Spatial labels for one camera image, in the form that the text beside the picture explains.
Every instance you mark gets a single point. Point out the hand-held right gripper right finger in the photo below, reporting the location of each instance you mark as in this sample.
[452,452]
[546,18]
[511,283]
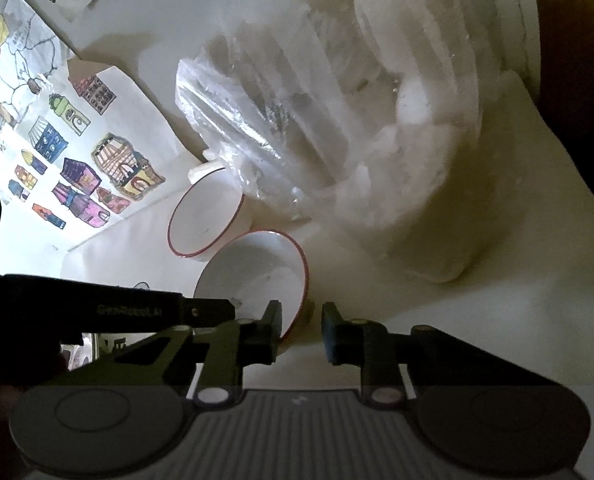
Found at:
[333,335]

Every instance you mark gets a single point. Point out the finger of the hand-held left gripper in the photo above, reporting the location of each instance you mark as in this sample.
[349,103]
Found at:
[209,312]

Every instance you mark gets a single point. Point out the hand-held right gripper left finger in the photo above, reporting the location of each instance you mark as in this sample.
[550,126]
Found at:
[272,335]

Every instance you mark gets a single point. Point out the white red-rimmed ceramic bowl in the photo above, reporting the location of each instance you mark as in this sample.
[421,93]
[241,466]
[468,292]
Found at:
[247,275]
[202,215]

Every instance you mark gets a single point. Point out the white printed tablecloth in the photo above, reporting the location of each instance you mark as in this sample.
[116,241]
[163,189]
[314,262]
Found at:
[502,320]

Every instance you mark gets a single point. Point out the coloured houses drawing poster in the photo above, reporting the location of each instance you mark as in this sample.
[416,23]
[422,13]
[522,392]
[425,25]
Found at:
[102,125]

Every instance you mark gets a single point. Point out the clear plastic bag white contents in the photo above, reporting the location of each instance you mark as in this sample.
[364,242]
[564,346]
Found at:
[352,135]

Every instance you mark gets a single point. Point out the coloured child drawing poster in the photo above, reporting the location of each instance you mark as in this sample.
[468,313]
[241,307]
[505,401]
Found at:
[22,60]

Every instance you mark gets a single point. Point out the wooden door frame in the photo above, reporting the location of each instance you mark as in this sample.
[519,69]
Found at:
[552,10]

